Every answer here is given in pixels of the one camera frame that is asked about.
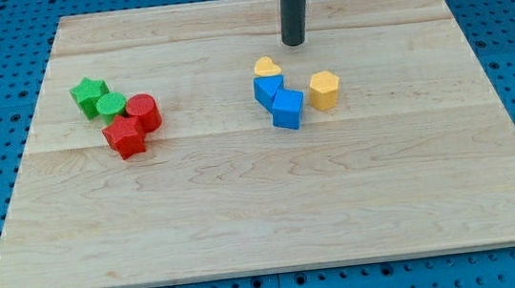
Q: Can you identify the blue cube block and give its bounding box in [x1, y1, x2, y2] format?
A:
[271, 89, 304, 130]

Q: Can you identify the red cylinder block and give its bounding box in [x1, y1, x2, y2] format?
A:
[125, 93, 163, 133]

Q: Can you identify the red star block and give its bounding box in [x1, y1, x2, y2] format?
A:
[102, 115, 146, 160]

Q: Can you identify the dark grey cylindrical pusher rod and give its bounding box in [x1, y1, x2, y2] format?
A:
[279, 0, 306, 47]

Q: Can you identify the light wooden board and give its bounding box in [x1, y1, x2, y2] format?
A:
[0, 0, 515, 288]

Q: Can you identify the yellow hexagon block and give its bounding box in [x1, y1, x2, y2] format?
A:
[309, 71, 340, 111]

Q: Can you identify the green star block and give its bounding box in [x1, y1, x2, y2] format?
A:
[69, 76, 109, 119]

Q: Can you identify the yellow heart block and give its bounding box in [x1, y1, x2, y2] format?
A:
[254, 55, 281, 77]

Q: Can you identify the green cylinder block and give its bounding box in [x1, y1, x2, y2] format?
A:
[95, 92, 128, 125]

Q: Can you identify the blue triangle block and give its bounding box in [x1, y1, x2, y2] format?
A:
[253, 74, 284, 112]

